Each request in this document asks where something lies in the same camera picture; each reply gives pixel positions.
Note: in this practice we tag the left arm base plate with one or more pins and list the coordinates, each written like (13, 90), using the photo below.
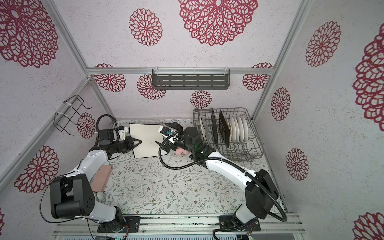
(124, 225)

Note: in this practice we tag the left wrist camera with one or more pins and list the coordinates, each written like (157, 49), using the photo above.
(123, 130)

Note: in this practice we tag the white alarm clock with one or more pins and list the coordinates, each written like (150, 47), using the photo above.
(100, 196)

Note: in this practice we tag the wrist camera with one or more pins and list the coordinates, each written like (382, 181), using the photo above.
(123, 130)
(166, 131)

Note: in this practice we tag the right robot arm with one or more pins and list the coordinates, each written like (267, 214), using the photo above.
(261, 194)

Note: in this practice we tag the white square plate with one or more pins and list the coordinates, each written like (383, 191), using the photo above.
(150, 137)
(203, 128)

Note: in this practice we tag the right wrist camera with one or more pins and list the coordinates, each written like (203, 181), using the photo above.
(166, 131)

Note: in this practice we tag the aluminium mounting rail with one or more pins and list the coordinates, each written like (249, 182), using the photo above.
(190, 224)

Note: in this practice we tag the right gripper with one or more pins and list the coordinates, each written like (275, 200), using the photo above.
(176, 126)

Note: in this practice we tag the grey wire dish rack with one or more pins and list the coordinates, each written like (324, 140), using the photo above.
(230, 131)

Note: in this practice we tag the black square plate right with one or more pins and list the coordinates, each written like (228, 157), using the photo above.
(224, 129)

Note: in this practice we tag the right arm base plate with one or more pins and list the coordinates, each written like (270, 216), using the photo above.
(231, 223)

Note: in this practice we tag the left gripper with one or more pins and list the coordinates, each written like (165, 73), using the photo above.
(131, 144)

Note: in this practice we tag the grey wall shelf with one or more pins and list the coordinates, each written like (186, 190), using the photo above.
(191, 80)

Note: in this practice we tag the pink plush pig toy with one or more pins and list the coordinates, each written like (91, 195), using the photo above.
(181, 152)

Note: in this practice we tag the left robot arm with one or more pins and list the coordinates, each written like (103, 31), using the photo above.
(71, 195)

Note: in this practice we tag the black wire wall hook rack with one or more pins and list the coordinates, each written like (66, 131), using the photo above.
(67, 116)

